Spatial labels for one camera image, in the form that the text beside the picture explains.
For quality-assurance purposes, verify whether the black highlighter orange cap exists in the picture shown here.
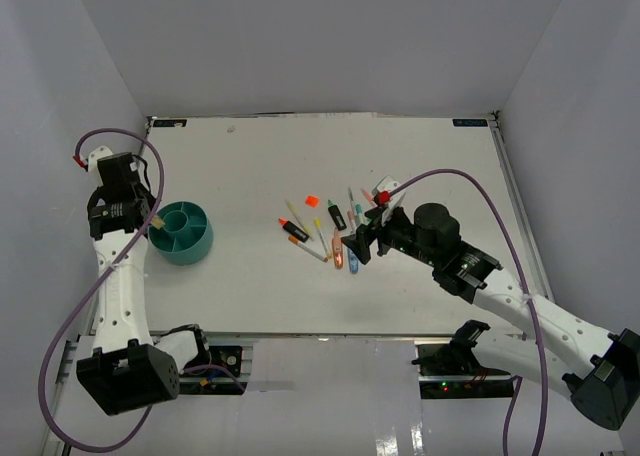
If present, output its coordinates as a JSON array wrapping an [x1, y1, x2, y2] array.
[[278, 218, 309, 242]]

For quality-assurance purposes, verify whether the right black logo sticker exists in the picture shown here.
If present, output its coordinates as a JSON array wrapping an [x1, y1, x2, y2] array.
[[452, 118, 488, 128]]

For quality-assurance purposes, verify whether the white marker yellow cap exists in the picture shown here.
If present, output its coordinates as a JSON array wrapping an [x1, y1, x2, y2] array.
[[314, 217, 332, 259]]

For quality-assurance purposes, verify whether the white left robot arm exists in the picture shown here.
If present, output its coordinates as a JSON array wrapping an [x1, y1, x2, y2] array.
[[76, 146, 212, 416]]

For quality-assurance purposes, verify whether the right aluminium table rail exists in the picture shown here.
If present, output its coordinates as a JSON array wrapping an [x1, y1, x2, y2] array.
[[488, 110, 556, 302]]

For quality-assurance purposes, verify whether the left aluminium table rail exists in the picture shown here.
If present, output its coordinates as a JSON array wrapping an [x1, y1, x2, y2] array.
[[37, 127, 165, 454]]

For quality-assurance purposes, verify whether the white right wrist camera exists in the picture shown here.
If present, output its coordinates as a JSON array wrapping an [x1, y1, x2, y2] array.
[[371, 175, 406, 225]]

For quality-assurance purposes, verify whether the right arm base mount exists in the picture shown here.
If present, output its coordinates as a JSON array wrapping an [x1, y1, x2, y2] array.
[[411, 320, 514, 400]]

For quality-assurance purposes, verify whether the orange translucent cap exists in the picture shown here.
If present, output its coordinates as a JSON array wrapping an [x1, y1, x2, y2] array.
[[305, 195, 319, 207]]

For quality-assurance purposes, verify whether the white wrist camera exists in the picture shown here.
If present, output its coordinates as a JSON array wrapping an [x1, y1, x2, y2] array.
[[371, 175, 406, 225], [72, 146, 113, 172]]

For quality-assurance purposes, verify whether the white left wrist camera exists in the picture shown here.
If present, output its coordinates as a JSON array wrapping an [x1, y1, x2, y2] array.
[[72, 146, 113, 172]]

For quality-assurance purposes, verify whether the clear green gel pen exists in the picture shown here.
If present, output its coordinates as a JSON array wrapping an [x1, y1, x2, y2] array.
[[348, 188, 365, 225]]

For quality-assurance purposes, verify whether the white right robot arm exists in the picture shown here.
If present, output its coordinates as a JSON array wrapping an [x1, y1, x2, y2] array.
[[342, 203, 639, 431]]

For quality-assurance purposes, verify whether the teal round divided organizer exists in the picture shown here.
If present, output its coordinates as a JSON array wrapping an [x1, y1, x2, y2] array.
[[148, 201, 214, 266]]

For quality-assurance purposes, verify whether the clear orange gel pen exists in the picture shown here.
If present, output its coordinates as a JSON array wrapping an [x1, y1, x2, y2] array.
[[360, 188, 376, 207]]

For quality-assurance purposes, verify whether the left black logo sticker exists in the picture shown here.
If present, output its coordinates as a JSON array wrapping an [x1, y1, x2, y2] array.
[[152, 119, 188, 128]]

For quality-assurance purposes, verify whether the white marker orange cap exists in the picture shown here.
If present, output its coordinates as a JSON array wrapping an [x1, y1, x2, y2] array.
[[288, 235, 329, 263]]

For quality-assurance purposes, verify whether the pink and white pen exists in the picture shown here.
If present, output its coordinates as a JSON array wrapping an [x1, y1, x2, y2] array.
[[347, 210, 357, 234]]

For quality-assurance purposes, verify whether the blue transparent highlighter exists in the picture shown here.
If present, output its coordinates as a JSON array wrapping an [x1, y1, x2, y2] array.
[[347, 245, 359, 275]]

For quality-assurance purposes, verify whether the black highlighter green cap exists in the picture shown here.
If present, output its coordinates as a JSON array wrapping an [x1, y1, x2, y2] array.
[[327, 200, 347, 231]]

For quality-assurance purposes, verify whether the aluminium table rail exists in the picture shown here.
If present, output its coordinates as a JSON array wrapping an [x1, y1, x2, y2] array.
[[488, 110, 556, 302], [37, 127, 165, 454]]

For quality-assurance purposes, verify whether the clear tape roll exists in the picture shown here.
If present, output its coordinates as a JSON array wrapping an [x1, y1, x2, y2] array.
[[150, 215, 165, 229]]

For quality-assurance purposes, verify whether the orange transparent highlighter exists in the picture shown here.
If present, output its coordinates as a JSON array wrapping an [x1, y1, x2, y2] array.
[[331, 228, 344, 270]]

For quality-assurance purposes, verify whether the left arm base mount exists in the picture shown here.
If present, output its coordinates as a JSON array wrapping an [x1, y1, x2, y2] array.
[[179, 345, 253, 396]]

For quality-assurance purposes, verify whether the black logo sticker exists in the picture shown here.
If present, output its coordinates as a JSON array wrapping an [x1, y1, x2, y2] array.
[[152, 119, 188, 128], [452, 118, 488, 128]]

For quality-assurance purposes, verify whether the clear yellow gel pen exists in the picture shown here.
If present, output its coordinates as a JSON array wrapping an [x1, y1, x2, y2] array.
[[285, 199, 315, 241]]

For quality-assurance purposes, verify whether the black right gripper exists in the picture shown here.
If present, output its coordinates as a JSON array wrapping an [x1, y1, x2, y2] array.
[[341, 202, 439, 269]]

